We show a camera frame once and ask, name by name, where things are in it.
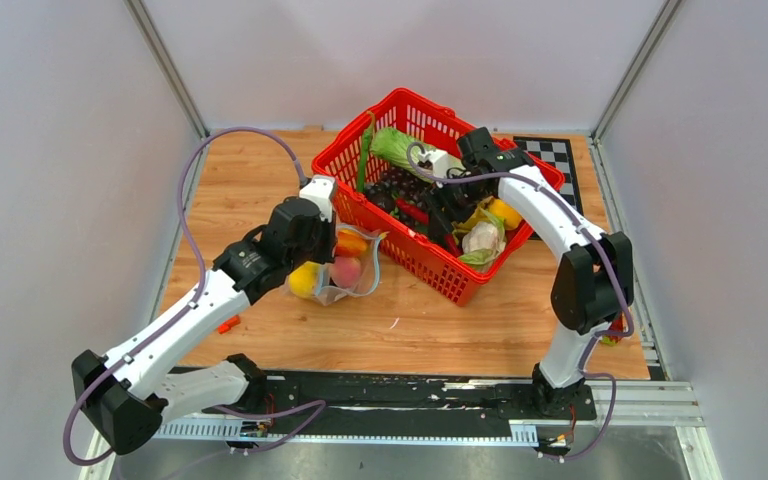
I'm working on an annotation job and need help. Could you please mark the white cauliflower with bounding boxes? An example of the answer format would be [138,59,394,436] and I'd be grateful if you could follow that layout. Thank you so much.
[461,221,506,254]

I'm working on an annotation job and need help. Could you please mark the yellow bell pepper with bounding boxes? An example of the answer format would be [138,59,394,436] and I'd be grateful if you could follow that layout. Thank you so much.
[487,198,523,231]

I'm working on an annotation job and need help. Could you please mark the red toy car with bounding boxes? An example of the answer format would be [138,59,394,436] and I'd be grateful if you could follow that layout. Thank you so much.
[600,313,627,346]

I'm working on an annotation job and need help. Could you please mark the yellow pear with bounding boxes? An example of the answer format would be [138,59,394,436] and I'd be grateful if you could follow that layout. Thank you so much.
[287,262,322,299]

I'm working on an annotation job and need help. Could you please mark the pink peach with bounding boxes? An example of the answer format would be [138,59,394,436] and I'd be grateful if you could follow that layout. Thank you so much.
[328,257,363,289]

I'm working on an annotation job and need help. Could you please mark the red chili pepper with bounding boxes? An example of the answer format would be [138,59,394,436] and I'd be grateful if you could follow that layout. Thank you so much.
[395,198,429,226]

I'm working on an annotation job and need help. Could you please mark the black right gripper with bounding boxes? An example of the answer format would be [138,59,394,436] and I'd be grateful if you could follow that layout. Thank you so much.
[420,172,490,240]

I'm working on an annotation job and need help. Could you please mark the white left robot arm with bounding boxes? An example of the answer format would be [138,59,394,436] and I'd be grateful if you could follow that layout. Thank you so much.
[72,194,336,455]

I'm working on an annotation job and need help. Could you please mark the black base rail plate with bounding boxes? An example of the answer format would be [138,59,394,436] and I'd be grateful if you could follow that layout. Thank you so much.
[201,368,599,440]

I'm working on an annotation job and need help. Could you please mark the white green napa cabbage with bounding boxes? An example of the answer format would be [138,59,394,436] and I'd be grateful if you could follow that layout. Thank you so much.
[370,127,427,181]

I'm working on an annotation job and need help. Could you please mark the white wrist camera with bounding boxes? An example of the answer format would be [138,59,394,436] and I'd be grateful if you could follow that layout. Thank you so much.
[299,174,337,223]
[414,149,464,178]

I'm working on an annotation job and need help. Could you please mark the green chili pepper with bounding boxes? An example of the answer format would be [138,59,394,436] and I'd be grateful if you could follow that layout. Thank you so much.
[355,110,376,193]

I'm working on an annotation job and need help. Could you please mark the clear zip top bag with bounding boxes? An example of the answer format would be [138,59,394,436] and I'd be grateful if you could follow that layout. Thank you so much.
[283,224,387,306]

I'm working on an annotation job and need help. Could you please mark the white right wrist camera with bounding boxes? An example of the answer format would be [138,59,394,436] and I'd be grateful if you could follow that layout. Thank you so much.
[414,149,464,178]

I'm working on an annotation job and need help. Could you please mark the red plastic shopping basket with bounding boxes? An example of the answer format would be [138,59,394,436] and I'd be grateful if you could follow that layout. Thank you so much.
[311,88,534,306]

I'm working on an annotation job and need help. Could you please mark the black white checkerboard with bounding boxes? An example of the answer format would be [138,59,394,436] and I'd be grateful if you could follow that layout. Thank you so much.
[513,136,584,214]

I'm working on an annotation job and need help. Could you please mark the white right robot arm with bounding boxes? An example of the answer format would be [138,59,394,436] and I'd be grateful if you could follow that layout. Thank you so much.
[406,128,633,418]

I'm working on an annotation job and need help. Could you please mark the dark purple grapes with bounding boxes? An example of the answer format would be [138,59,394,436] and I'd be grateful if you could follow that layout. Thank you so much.
[364,169,431,214]

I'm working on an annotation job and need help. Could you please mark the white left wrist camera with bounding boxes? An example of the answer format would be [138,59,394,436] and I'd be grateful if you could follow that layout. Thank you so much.
[299,174,337,223]

